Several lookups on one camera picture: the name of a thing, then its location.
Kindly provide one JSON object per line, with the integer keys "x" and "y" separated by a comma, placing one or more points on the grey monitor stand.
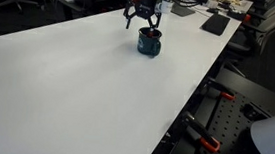
{"x": 183, "y": 11}

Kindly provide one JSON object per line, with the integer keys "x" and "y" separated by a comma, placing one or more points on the small black box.
{"x": 236, "y": 14}

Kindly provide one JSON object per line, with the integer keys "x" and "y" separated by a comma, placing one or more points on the small red object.
{"x": 135, "y": 0}

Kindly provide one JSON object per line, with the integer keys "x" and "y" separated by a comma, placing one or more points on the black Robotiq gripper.
{"x": 146, "y": 6}

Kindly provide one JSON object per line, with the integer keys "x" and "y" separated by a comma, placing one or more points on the black metal bracket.
{"x": 253, "y": 112}

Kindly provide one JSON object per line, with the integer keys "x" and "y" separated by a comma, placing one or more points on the grey office chair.
{"x": 269, "y": 28}

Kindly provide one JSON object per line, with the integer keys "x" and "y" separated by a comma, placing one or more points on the dark green enamel mug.
{"x": 147, "y": 46}

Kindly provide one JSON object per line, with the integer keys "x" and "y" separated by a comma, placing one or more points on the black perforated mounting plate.
{"x": 230, "y": 128}

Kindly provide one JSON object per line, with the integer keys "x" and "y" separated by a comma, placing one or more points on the orange Expo marker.
{"x": 150, "y": 34}

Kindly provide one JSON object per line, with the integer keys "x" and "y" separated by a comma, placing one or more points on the black robot cart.
{"x": 250, "y": 87}

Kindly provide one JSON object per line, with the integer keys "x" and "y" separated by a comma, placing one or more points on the white coffee mug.
{"x": 167, "y": 8}

